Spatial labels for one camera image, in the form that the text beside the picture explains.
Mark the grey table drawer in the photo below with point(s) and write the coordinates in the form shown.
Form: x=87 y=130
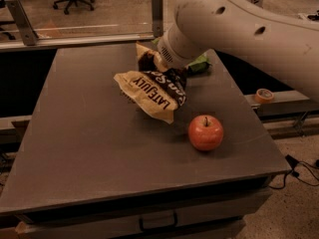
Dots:
x=221 y=218

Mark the left metal bracket post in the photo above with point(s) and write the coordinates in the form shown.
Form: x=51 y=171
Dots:
x=27 y=33

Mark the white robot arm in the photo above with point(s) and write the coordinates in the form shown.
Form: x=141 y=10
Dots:
x=284 y=48

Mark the red apple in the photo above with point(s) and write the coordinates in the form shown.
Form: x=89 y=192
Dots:
x=205 y=133

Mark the metal bracket post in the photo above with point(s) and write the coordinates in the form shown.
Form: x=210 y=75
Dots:
x=157 y=17
x=27 y=33

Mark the middle metal bracket post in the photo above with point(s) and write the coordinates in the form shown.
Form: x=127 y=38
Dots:
x=157 y=17

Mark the brown Late July chip bag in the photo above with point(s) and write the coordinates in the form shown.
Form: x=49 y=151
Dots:
x=158 y=91

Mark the green snack bag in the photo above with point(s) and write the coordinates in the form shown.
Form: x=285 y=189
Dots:
x=198 y=66

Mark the roll of tape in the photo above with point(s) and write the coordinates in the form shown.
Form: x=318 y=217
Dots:
x=264 y=96

